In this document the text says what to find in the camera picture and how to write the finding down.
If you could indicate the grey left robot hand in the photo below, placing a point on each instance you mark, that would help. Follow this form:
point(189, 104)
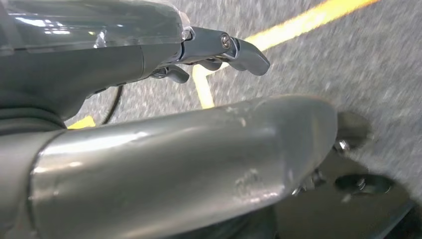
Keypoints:
point(82, 66)

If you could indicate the silver robot leg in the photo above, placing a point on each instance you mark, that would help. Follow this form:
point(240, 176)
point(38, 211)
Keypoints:
point(165, 165)

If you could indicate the yellow floor tape square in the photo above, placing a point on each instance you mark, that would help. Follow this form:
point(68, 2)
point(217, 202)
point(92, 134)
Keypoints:
point(296, 24)

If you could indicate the black robot foot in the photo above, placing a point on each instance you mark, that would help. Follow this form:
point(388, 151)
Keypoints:
point(313, 217)

